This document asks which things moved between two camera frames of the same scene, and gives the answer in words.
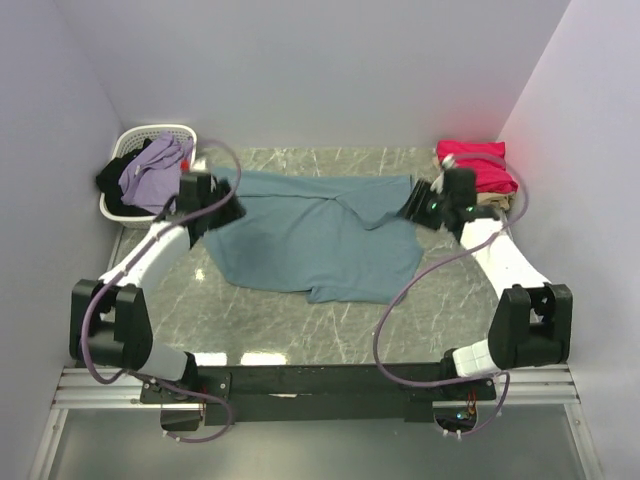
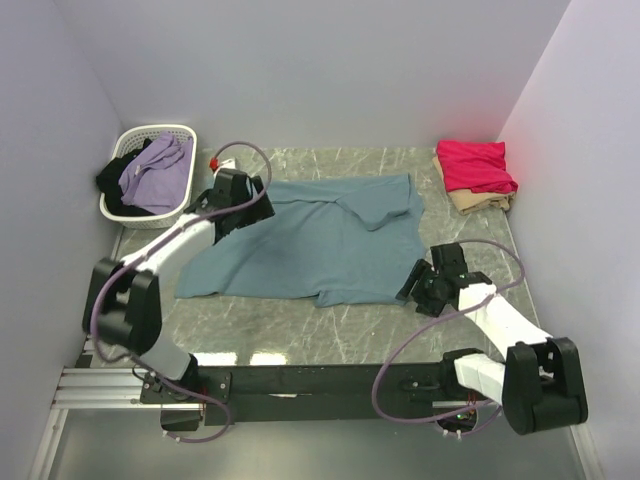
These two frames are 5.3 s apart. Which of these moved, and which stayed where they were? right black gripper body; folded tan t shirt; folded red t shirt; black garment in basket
Moved: right black gripper body
Stayed: folded red t shirt; black garment in basket; folded tan t shirt
